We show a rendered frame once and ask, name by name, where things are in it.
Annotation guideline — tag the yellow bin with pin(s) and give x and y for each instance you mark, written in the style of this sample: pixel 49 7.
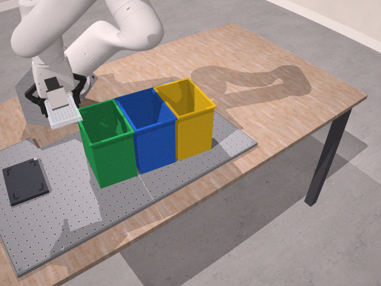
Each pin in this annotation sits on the yellow bin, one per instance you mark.
pixel 195 115

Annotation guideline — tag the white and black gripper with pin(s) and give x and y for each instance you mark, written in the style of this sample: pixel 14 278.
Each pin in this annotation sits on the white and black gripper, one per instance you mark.
pixel 63 72

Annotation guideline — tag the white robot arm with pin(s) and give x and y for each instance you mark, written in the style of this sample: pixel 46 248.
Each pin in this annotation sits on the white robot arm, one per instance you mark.
pixel 43 22

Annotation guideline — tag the green open-top bin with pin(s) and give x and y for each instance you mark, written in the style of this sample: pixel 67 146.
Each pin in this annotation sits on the green open-top bin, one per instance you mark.
pixel 107 139

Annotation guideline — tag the blue bin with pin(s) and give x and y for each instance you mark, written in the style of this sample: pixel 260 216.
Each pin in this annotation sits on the blue bin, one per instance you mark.
pixel 154 126

